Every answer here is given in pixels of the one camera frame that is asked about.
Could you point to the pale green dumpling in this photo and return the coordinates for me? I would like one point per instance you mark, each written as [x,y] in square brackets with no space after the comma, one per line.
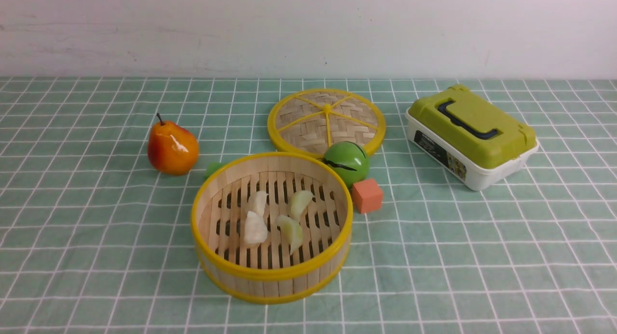
[291,231]
[299,203]

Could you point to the white pleated dumpling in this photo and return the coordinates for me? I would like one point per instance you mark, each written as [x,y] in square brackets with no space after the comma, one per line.
[255,229]

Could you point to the woven bamboo steamer lid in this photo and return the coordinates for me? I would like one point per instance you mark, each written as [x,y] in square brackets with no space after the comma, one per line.
[310,121]

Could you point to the bamboo steamer tray yellow rim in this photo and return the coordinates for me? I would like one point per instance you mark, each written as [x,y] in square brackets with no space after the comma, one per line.
[268,273]

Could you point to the green toy apple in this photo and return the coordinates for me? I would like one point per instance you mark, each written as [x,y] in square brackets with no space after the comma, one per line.
[349,160]

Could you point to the orange foam cube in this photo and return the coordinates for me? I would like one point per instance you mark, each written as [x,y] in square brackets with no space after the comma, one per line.
[367,196]

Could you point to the orange red toy pear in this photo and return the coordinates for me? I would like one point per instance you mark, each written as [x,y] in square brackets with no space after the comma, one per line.
[171,149]

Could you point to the green white lunch box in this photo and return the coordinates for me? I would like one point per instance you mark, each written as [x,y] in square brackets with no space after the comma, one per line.
[473,139]

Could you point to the green checkered tablecloth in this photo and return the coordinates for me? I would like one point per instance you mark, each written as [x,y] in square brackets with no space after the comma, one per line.
[94,240]

